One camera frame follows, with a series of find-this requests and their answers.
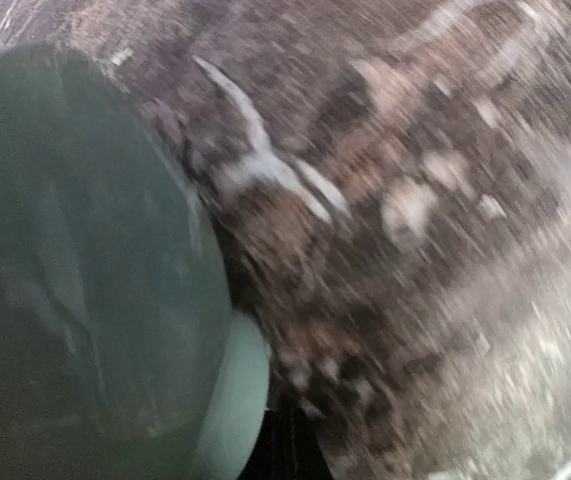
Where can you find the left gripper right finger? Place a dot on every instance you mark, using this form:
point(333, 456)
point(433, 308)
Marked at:
point(308, 460)

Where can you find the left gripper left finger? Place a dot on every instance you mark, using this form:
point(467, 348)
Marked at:
point(271, 457)

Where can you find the green ceramic bowl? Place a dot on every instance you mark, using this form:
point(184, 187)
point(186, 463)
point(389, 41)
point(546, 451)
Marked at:
point(121, 355)

